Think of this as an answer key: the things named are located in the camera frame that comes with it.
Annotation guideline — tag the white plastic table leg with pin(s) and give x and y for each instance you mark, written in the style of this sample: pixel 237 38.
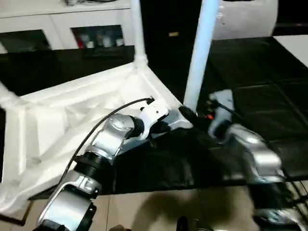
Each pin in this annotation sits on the white plastic table leg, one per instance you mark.
pixel 138 31
pixel 201 53
pixel 9 96

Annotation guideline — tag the white plastic table top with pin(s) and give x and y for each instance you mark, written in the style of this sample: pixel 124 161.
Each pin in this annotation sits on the white plastic table top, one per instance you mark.
pixel 60 115

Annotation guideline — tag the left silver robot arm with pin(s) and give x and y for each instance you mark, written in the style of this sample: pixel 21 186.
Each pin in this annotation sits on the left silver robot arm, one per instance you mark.
pixel 108 139

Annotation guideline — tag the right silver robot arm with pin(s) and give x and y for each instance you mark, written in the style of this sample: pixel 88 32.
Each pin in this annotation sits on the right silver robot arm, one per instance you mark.
pixel 260 156

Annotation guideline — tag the small brown label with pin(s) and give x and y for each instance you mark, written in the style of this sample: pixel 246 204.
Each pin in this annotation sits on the small brown label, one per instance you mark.
pixel 172 34

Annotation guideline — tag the grey cushion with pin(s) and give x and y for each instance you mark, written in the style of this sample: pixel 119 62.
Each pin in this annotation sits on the grey cushion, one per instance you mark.
pixel 247 21

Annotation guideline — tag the dark olive round object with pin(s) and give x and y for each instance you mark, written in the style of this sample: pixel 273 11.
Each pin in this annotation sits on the dark olive round object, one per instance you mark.
pixel 121 228

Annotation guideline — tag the white flat board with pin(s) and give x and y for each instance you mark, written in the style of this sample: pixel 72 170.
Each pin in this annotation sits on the white flat board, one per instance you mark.
pixel 294 47

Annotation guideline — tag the red item behind glass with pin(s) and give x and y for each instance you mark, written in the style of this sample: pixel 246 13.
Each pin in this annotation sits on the red item behind glass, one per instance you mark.
pixel 79 41

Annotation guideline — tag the black flat monitor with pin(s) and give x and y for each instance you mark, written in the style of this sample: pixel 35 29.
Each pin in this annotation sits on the black flat monitor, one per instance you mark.
pixel 292 26

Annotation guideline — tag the white cabinet with glass doors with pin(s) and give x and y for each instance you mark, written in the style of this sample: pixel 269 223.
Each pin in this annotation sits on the white cabinet with glass doors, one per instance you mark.
pixel 60 16

